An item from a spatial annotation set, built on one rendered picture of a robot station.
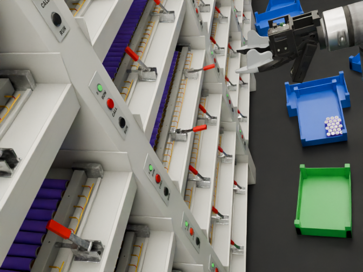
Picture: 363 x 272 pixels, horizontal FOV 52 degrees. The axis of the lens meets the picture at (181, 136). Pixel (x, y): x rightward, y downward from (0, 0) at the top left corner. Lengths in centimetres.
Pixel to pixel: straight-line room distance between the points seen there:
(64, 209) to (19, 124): 17
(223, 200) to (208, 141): 22
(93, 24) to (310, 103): 148
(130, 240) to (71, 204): 20
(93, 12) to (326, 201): 126
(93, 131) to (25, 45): 17
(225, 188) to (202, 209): 30
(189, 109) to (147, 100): 28
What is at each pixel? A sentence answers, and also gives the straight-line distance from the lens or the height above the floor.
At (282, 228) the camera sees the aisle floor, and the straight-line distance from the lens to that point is 164.
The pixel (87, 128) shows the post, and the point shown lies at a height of 107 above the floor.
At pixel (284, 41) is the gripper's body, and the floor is 92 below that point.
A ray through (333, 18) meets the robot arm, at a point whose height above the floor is 94.
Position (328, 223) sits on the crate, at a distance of 163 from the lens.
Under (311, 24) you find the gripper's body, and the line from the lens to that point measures 92.
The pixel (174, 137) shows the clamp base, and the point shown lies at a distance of 97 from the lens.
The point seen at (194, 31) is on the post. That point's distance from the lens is 128.
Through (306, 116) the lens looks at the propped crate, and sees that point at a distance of 197.
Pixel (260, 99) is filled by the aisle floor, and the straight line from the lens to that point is 222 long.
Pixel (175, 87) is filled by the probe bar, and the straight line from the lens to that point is 111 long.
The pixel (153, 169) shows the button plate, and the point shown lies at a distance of 74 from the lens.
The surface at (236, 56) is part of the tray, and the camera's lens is 195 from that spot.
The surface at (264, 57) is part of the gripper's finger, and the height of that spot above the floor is 89.
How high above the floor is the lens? 139
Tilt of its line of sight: 39 degrees down
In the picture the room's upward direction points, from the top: 27 degrees counter-clockwise
